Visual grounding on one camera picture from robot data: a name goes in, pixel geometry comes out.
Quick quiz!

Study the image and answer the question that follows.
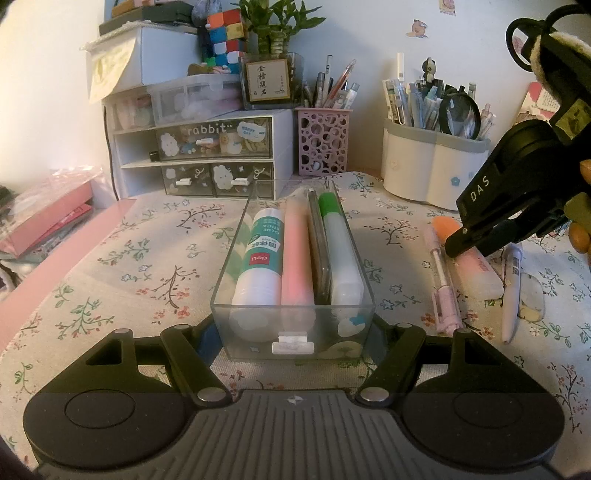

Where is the white desktop drawer organizer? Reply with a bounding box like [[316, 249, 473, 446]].
[[104, 88, 296, 199]]

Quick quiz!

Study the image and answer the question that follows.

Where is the white flower-shaped pen holder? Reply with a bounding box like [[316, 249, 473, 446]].
[[381, 115, 492, 208]]

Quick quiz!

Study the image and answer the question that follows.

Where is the bunch of blue white pens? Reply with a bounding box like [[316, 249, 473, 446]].
[[381, 52, 497, 139]]

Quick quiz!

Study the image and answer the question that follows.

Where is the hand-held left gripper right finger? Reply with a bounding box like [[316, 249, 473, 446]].
[[355, 318, 504, 409]]

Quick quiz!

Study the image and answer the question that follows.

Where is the white storage box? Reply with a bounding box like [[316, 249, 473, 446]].
[[83, 23, 204, 104]]

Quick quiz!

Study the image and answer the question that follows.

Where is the orange cap pink highlighter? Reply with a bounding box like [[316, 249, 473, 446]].
[[431, 217, 504, 301]]

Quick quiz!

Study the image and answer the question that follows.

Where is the person's right hand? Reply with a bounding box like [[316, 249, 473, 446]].
[[570, 159, 591, 254]]

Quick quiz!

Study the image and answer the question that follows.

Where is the pink flat box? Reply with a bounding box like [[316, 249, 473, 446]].
[[0, 164, 105, 259]]

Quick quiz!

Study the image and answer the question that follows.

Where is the yellow paper note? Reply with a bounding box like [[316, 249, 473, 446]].
[[88, 37, 137, 104]]

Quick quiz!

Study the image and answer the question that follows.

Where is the floral tablecloth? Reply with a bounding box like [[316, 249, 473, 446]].
[[0, 171, 591, 480]]

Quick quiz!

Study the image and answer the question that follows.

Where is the grey plush toy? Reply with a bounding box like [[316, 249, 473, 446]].
[[193, 0, 218, 24]]

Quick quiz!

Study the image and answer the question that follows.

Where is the glass vase with sign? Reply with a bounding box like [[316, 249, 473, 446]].
[[239, 52, 305, 110]]

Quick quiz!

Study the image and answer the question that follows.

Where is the pink white card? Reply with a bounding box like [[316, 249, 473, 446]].
[[519, 82, 561, 125]]

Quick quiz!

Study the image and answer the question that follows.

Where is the multicoloured cube puzzle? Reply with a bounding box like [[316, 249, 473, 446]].
[[198, 11, 245, 70]]

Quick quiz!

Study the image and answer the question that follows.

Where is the clear small drawer unit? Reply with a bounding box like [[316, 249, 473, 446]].
[[148, 76, 243, 127]]

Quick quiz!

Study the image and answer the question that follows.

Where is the dark green box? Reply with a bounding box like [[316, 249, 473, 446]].
[[99, 0, 199, 35]]

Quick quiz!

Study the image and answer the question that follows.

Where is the bunch of clear pink pens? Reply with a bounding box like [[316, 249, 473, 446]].
[[302, 55, 361, 112]]

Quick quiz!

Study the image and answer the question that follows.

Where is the white teal glue stick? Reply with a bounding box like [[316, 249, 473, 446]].
[[231, 208, 283, 342]]

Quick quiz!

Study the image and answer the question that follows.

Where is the green bamboo plant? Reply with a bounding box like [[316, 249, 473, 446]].
[[238, 0, 326, 58]]

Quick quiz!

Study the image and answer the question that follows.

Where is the black cable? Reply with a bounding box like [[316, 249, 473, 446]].
[[104, 106, 121, 201]]

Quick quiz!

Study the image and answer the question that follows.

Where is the white ballpoint pen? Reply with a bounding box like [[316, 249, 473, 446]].
[[501, 242, 525, 344]]

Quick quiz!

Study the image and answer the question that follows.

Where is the thin pink pen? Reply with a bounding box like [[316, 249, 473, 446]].
[[424, 226, 465, 335]]

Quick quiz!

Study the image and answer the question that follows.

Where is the clear plastic drawer tray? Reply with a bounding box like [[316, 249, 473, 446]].
[[210, 178, 377, 361]]

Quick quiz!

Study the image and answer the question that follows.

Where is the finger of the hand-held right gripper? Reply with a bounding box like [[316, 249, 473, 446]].
[[445, 205, 568, 257]]

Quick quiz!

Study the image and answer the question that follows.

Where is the green cap highlighter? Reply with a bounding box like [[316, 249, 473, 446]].
[[318, 191, 365, 305]]

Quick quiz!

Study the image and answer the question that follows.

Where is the pink perforated pen holder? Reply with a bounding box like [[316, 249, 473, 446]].
[[295, 107, 354, 177]]

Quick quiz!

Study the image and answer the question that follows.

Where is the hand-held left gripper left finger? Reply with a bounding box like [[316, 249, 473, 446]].
[[85, 322, 234, 409]]

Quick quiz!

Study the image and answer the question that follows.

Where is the black rim magnifying glass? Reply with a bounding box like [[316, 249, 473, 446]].
[[436, 91, 482, 139]]

